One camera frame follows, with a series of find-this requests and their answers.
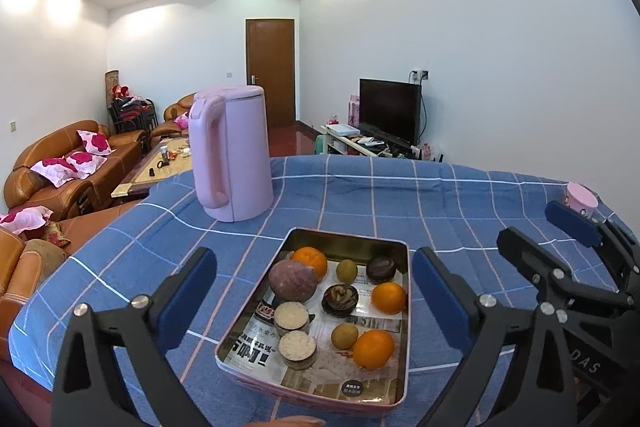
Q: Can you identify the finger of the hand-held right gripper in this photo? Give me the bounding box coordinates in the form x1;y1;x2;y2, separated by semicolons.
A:
545;201;608;250
496;227;577;304

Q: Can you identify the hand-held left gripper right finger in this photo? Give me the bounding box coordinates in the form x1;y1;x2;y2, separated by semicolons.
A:
412;247;591;427

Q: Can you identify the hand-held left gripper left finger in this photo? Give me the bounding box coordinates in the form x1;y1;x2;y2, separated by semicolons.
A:
50;247;218;427

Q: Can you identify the orange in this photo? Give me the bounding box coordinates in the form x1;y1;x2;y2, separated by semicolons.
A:
371;282;407;315
290;246;329;282
352;330;396;369

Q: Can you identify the dark brown mangosteen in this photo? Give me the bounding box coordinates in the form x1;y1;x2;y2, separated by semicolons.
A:
321;284;359;319
365;256;398;285

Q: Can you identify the pink metal tin box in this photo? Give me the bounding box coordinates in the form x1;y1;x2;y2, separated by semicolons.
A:
215;227;411;417

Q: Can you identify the small yellow-green round fruit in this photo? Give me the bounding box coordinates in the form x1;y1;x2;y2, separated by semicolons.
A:
331;323;360;351
335;259;358;284

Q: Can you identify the purple passion fruit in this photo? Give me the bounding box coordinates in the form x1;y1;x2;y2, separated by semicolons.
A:
268;259;318;303

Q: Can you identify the small round jar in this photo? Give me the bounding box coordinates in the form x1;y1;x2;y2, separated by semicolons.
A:
278;330;318;370

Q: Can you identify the pink cartoon mug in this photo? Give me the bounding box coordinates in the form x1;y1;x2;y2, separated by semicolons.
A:
565;182;600;220

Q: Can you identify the blue checked tablecloth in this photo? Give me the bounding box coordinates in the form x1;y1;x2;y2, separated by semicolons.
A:
9;154;640;427

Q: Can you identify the wooden coffee table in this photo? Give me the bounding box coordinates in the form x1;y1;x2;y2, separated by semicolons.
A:
111;146;196;200

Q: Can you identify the printed paper sheet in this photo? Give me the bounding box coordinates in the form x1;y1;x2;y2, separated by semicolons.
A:
222;277;403;403

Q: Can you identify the pink electric kettle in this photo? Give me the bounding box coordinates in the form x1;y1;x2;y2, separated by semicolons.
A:
188;85;275;223

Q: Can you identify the pink flowered cushion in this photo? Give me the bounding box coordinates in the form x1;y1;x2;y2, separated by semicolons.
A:
30;157;81;188
65;150;108;175
0;206;53;235
76;130;116;155

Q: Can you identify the orange leather armchair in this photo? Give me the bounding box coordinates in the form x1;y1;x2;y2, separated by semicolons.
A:
150;93;198;148

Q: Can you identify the stack of dark chairs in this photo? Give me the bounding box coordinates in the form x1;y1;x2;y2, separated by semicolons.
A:
107;97;158;135

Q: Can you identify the black flat television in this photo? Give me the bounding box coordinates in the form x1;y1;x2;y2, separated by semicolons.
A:
359;78;423;148

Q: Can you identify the long orange leather sofa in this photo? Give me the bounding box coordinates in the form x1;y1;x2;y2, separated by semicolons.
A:
4;120;148;222

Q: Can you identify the rolled brown mat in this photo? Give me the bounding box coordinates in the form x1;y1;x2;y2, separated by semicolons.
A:
104;69;121;108

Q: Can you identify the brown wooden door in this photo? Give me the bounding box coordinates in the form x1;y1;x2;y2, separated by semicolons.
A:
245;18;296;130

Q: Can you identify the black power cable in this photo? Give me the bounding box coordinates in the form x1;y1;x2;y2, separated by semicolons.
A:
419;81;430;146

